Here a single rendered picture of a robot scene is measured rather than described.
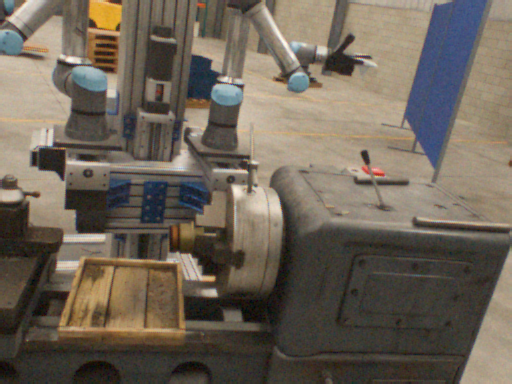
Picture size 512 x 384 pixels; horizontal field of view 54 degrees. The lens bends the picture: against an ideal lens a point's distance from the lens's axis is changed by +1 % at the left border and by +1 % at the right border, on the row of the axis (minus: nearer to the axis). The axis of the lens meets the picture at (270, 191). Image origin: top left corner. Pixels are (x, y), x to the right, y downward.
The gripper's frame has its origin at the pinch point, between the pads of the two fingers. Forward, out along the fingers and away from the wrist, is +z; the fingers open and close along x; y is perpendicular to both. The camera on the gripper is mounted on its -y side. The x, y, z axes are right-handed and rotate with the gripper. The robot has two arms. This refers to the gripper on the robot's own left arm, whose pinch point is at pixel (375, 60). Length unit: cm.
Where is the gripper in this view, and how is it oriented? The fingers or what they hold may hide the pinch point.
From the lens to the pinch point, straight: 211.4
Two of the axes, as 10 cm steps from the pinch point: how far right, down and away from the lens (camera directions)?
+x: -0.3, 4.6, -8.9
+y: -1.7, 8.7, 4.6
